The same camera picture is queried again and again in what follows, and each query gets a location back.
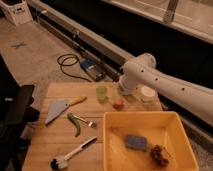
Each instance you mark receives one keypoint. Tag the white dish brush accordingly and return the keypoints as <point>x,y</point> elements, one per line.
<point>61,162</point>

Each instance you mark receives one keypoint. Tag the yellow plastic bin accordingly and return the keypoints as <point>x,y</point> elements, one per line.
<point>159,128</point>

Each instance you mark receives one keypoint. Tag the blue electronic box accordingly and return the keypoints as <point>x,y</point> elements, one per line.
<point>93,71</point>

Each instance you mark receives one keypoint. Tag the brown scrubber ball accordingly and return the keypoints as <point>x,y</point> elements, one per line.
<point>157,156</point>

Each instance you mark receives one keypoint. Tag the green handled peeler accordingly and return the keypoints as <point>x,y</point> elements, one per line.
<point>75,120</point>

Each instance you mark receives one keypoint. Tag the black chair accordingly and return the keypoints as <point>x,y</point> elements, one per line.
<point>15,112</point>

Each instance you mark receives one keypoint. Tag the green plastic cup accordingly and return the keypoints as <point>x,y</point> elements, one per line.
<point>101,93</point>

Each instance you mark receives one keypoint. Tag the orange apple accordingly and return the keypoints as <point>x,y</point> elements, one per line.
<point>118,104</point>

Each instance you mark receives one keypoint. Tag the blue sponge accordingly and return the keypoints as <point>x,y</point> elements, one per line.
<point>136,142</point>

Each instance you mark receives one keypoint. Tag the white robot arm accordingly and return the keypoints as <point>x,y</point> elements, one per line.
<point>142,70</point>

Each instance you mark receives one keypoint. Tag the yellow handled scraper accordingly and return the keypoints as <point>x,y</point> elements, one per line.
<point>57,107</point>

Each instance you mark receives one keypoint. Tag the white round container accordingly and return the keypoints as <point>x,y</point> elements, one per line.
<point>147,96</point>

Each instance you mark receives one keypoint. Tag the white storage box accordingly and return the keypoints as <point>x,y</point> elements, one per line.
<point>17,13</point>

